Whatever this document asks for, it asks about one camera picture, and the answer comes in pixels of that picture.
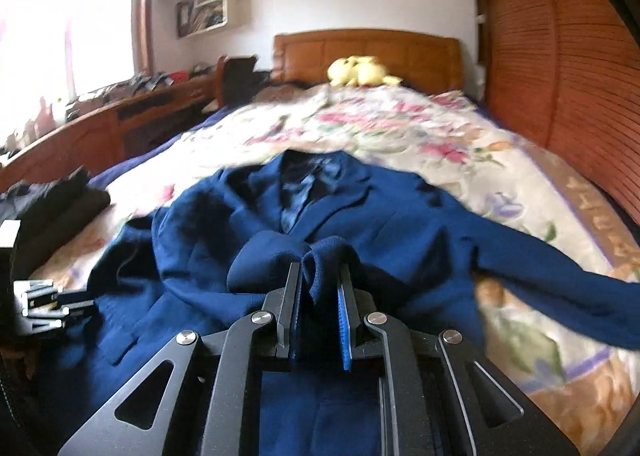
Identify yellow plush toy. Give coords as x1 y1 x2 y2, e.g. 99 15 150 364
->
327 55 404 88

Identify wooden desk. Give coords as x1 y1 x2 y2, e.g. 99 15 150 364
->
0 71 222 182

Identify wooden bed headboard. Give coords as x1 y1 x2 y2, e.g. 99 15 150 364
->
272 28 463 97

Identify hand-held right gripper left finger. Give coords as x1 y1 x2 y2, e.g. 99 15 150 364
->
57 260 303 456

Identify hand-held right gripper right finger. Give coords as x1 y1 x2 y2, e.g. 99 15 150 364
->
337 262 582 456

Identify wooden chair with dark cloth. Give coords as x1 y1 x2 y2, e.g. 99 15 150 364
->
216 55 274 110

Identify dark folded clothes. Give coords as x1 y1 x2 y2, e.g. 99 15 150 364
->
0 167 112 264

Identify dark picture frame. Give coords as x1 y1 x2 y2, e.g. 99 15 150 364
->
176 1 194 39

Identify clutter on desk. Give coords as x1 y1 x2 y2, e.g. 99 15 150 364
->
0 63 216 157

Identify bright window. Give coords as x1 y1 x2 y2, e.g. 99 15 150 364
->
0 0 151 137

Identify wooden slatted wardrobe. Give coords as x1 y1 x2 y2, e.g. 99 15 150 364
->
472 0 640 222

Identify navy bed sheet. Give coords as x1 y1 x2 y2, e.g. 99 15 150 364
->
90 105 241 189

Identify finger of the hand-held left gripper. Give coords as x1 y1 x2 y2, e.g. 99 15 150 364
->
14 280 96 313
19 308 70 335

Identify navy blue suit jacket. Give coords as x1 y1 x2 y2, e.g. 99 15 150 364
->
35 150 640 456

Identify floral blanket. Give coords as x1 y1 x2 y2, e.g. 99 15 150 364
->
37 83 640 437

